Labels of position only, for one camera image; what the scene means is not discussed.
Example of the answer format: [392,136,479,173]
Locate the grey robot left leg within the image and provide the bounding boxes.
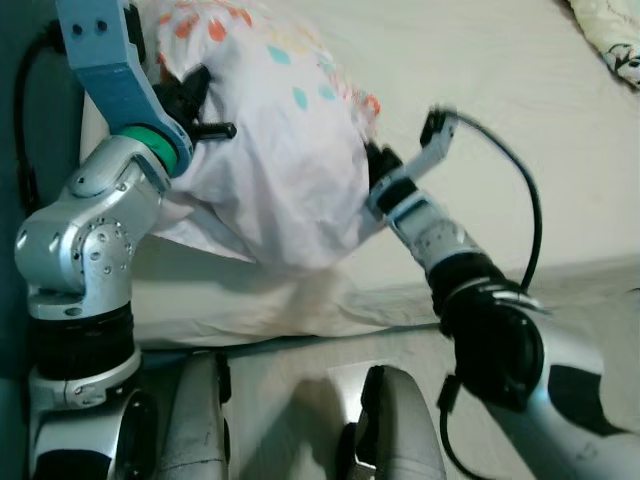
[150,350,234,480]

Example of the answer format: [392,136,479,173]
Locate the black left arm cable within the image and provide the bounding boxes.
[11,24,67,213]

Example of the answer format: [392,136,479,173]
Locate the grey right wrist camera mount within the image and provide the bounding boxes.
[368,108,462,216]

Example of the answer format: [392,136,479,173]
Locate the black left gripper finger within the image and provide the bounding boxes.
[176,64,214,103]

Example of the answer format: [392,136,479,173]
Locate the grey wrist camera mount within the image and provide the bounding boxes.
[55,0,197,152]
[368,108,462,216]

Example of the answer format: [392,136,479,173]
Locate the pink pillow with coloured spots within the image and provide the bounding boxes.
[135,0,387,273]

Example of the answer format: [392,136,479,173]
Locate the grey robot right leg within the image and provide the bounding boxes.
[335,364,447,480]

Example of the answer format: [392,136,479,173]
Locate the cream cartoon print blanket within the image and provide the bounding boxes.
[568,0,640,90]

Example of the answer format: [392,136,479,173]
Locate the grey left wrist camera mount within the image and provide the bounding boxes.
[55,0,197,152]

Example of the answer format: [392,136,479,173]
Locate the grey robot leg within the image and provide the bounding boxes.
[150,350,234,480]
[335,364,447,480]

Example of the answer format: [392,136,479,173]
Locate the bed with white sheet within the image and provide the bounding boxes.
[80,0,640,347]

